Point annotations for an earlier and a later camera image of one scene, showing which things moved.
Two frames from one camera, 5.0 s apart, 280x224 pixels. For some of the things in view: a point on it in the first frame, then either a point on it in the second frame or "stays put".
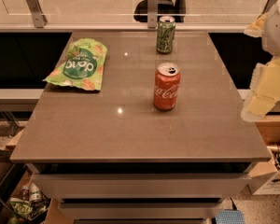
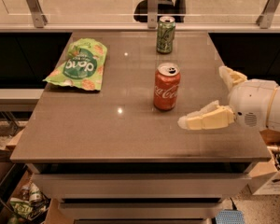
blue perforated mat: (230, 217) stays put
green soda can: (165, 35) stays put
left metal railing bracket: (39, 19) stays put
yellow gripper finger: (256, 28) → (231, 77)
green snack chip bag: (83, 66) stays put
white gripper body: (277, 35) → (253, 103)
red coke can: (166, 86) stays put
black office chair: (165, 8) stays put
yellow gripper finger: (270, 83) → (212, 115)
